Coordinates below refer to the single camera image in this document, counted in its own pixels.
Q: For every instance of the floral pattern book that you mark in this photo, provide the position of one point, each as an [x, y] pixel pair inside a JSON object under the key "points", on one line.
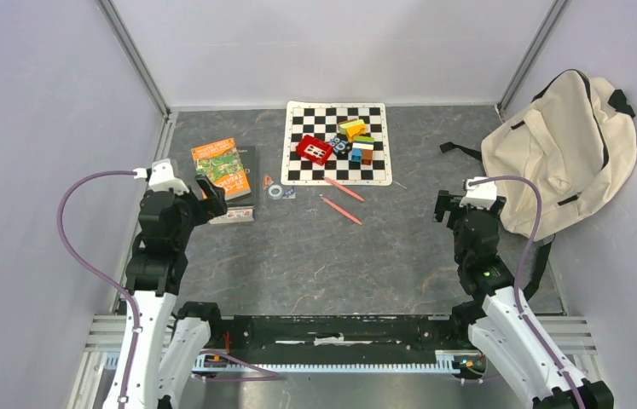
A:
{"points": [[234, 215]]}

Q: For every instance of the green orange toy block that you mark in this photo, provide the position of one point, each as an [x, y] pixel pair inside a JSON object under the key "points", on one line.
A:
{"points": [[352, 128]]}

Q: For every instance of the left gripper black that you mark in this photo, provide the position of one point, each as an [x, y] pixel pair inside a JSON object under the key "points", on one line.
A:
{"points": [[212, 206]]}

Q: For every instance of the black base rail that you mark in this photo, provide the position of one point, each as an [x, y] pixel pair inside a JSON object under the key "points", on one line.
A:
{"points": [[421, 344]]}

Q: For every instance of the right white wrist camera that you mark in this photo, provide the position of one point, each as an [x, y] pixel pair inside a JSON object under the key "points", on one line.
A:
{"points": [[481, 195]]}

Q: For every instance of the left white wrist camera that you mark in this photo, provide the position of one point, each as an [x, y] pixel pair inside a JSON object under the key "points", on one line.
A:
{"points": [[162, 176]]}

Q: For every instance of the pink pen upper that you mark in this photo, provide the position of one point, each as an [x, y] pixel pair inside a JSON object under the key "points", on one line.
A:
{"points": [[344, 189]]}

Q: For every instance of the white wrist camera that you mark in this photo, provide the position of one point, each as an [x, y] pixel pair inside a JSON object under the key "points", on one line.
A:
{"points": [[481, 195], [162, 176]]}

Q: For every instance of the pink pen lower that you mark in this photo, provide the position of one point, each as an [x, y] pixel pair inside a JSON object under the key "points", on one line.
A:
{"points": [[341, 210]]}

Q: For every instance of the aluminium frame post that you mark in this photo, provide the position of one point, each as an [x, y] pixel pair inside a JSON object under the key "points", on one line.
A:
{"points": [[551, 18], [132, 53]]}

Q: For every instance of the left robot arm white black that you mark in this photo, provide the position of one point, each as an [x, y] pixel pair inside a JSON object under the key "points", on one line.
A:
{"points": [[152, 373]]}

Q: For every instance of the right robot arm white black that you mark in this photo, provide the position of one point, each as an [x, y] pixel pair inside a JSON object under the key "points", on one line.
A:
{"points": [[498, 320]]}

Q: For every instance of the orange illustrated book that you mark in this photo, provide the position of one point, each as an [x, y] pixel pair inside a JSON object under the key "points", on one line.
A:
{"points": [[220, 162]]}

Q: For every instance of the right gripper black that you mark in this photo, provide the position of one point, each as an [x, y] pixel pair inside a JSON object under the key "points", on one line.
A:
{"points": [[450, 203]]}

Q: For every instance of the stacked colourful toy blocks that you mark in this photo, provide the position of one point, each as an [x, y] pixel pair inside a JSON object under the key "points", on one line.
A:
{"points": [[362, 149]]}

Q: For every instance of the aluminium frame post left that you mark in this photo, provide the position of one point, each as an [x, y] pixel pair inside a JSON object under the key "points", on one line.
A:
{"points": [[132, 53]]}

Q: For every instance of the small orange triangle piece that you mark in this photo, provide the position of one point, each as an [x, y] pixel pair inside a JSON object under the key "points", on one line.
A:
{"points": [[267, 181]]}

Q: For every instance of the red toy brick frame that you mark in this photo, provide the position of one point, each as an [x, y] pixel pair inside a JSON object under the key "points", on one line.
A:
{"points": [[315, 150]]}

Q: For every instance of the cream canvas backpack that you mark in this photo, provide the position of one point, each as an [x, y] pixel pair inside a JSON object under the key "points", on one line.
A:
{"points": [[561, 159]]}

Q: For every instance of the black hardcover book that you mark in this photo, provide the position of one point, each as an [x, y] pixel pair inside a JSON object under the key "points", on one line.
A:
{"points": [[250, 160]]}

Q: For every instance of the black white chessboard mat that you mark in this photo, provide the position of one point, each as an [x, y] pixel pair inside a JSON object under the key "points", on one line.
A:
{"points": [[321, 121]]}

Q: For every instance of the clear tape roll dispenser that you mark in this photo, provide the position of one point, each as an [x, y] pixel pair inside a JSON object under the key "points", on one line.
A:
{"points": [[276, 191]]}

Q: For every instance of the pink pen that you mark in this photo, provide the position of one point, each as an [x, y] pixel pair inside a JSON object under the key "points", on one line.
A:
{"points": [[344, 189], [341, 210]]}

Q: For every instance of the aluminium frame post right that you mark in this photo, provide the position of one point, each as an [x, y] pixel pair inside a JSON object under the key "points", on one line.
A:
{"points": [[551, 18]]}

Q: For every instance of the blue black toy robot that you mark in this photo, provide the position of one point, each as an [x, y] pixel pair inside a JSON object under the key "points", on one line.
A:
{"points": [[341, 146]]}

